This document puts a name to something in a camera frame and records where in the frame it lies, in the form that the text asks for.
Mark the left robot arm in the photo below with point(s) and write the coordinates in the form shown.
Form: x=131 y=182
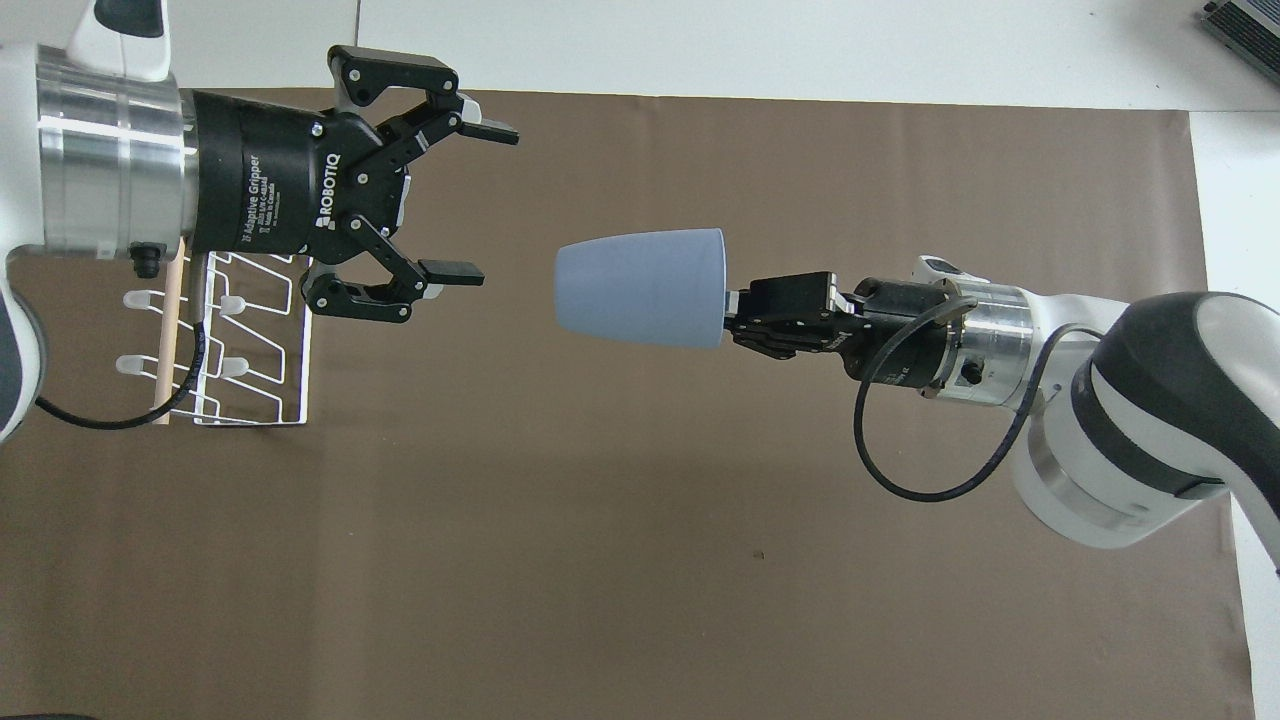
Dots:
x=90 y=170

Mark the light blue cup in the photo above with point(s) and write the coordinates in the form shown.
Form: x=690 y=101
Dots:
x=640 y=288

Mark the grey metal device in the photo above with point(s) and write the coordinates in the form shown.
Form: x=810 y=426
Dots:
x=1250 y=28

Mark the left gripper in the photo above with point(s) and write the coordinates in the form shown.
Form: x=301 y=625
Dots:
x=260 y=180

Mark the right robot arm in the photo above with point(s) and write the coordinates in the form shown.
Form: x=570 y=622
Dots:
x=1150 y=400

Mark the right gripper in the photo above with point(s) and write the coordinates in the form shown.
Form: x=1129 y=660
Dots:
x=900 y=335

